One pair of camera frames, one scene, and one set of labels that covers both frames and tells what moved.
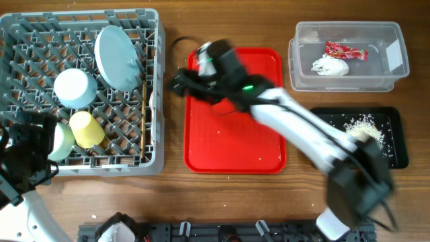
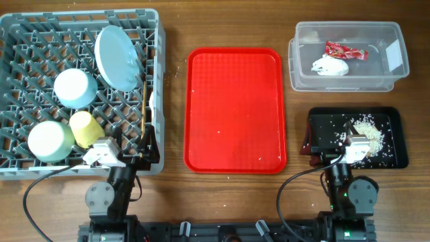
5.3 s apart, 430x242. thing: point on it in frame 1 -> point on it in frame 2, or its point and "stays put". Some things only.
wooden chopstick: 143,118 stays put
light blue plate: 117,57 stays put
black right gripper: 177,80 -> 312,146
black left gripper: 45,136 -> 149,156
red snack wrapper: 340,51 stays put
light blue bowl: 75,88 stays put
